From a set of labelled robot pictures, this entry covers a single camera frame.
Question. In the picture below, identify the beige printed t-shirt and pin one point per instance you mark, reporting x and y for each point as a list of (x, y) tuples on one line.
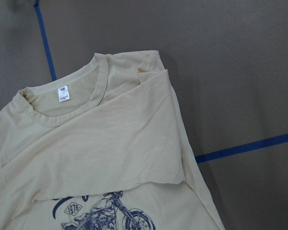
[(104, 148)]

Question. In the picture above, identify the brown paper table cover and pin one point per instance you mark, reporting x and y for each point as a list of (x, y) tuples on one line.
[(227, 61)]

